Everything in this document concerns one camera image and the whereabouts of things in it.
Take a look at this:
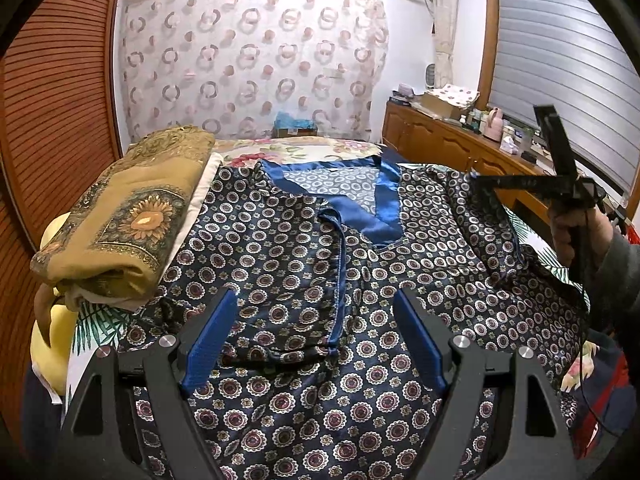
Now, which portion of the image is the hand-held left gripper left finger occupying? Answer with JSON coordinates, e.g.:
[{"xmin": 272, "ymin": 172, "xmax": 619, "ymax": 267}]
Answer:
[{"xmin": 50, "ymin": 289, "xmax": 240, "ymax": 480}]

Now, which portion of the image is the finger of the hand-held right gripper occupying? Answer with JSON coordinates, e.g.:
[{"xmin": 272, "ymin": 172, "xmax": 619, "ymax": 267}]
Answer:
[{"xmin": 469, "ymin": 170, "xmax": 553, "ymax": 198}]

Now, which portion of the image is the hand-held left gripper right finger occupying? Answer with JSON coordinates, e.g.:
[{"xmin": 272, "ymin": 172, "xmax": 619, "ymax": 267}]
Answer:
[{"xmin": 392, "ymin": 289, "xmax": 581, "ymax": 480}]

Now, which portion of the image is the navy patterned satin garment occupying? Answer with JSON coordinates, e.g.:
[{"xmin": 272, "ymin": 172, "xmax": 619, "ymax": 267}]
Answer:
[{"xmin": 117, "ymin": 156, "xmax": 592, "ymax": 480}]

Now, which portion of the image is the person's right forearm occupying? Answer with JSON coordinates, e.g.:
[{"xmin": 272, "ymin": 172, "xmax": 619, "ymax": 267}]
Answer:
[{"xmin": 590, "ymin": 230, "xmax": 640, "ymax": 343}]

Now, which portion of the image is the person's right hand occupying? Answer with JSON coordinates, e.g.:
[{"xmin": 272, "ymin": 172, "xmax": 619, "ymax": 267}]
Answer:
[{"xmin": 547, "ymin": 204, "xmax": 617, "ymax": 270}]

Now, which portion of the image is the tissue box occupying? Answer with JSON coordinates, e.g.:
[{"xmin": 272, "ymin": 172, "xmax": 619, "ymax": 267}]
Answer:
[{"xmin": 500, "ymin": 125, "xmax": 524, "ymax": 154}]

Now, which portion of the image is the pink thermos jug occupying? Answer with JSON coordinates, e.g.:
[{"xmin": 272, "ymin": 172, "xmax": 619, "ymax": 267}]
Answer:
[{"xmin": 481, "ymin": 104, "xmax": 506, "ymax": 144}]

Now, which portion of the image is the wooden cabinet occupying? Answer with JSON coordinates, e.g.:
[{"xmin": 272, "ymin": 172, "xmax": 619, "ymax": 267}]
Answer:
[{"xmin": 382, "ymin": 100, "xmax": 632, "ymax": 241}]

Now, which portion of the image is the cardboard box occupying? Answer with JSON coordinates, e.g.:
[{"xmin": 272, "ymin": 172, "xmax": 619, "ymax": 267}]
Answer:
[{"xmin": 414, "ymin": 91, "xmax": 469, "ymax": 121}]

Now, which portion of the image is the white floral cloth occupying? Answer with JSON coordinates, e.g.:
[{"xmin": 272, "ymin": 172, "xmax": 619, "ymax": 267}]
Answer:
[{"xmin": 429, "ymin": 83, "xmax": 484, "ymax": 108}]

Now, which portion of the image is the leaf-print bedspread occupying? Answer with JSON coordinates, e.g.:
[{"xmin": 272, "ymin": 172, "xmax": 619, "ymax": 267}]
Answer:
[{"xmin": 65, "ymin": 200, "xmax": 586, "ymax": 403}]

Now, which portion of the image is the grey window blind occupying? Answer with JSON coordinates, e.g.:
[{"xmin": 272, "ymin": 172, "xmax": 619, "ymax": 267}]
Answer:
[{"xmin": 487, "ymin": 0, "xmax": 640, "ymax": 197}]

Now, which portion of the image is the brown sunflower folded blanket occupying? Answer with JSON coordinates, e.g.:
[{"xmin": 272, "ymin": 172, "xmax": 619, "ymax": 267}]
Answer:
[{"xmin": 30, "ymin": 125, "xmax": 217, "ymax": 297}]

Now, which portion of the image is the yellow pillow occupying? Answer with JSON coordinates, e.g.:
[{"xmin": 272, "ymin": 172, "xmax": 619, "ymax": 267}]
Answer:
[{"xmin": 29, "ymin": 212, "xmax": 81, "ymax": 397}]

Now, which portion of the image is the narrow lace curtain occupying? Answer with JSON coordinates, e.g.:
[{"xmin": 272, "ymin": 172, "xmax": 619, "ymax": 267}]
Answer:
[{"xmin": 429, "ymin": 0, "xmax": 457, "ymax": 92}]

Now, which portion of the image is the dark blue cloth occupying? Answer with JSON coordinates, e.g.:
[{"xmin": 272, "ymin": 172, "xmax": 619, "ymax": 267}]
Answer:
[{"xmin": 575, "ymin": 337, "xmax": 632, "ymax": 411}]

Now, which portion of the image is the floral bed sheet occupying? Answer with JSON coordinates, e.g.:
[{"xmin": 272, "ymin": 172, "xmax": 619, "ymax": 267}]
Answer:
[{"xmin": 214, "ymin": 136, "xmax": 387, "ymax": 170}]

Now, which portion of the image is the blue crumpled bag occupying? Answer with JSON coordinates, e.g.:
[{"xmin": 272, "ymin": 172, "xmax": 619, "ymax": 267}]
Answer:
[{"xmin": 272, "ymin": 111, "xmax": 319, "ymax": 139}]

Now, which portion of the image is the louvered wooden door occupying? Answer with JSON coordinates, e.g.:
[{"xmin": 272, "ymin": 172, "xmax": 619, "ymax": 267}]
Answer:
[{"xmin": 0, "ymin": 0, "xmax": 127, "ymax": 306}]

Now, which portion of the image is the wooden window frame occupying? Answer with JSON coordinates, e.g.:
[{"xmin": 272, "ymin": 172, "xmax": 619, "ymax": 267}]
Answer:
[{"xmin": 475, "ymin": 0, "xmax": 502, "ymax": 110}]

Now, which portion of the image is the ring-pattern curtain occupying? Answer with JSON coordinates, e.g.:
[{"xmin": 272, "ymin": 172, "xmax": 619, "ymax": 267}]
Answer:
[{"xmin": 117, "ymin": 0, "xmax": 392, "ymax": 144}]

